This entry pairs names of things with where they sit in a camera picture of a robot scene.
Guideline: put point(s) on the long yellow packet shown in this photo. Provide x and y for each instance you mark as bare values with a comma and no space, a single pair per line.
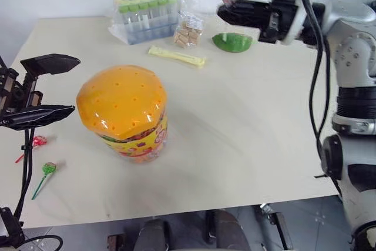
176,55

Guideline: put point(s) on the green bowl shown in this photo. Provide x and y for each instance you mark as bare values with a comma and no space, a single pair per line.
232,43

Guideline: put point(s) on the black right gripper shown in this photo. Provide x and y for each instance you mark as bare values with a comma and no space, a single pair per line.
279,18

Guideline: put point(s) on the small brown block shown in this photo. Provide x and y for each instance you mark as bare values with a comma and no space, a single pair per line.
115,242

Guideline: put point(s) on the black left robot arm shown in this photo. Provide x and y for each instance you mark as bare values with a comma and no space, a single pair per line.
10,227

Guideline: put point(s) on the clear bag of corks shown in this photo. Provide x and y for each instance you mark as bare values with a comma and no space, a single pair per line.
188,35

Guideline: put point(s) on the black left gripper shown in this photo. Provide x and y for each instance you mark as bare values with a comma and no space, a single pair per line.
14,92

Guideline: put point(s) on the bagged green-capped test tube box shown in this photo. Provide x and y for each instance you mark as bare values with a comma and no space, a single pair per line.
147,13

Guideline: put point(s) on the grey metal frame with caster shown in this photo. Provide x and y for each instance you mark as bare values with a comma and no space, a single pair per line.
274,227

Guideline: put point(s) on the green wrapped lollipop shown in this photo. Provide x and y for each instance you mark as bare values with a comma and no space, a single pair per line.
49,168

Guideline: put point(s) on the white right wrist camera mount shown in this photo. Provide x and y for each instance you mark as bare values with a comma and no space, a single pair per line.
296,18

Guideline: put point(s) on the red wrapped lollipop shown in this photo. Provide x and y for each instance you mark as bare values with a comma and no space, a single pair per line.
39,140

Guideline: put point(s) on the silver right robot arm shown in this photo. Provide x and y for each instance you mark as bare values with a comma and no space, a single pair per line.
352,45

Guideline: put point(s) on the lollipop jar with orange lid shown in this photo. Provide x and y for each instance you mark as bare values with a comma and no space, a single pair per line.
120,101

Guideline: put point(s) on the dark rounded shape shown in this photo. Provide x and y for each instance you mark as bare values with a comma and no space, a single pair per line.
152,236
227,230

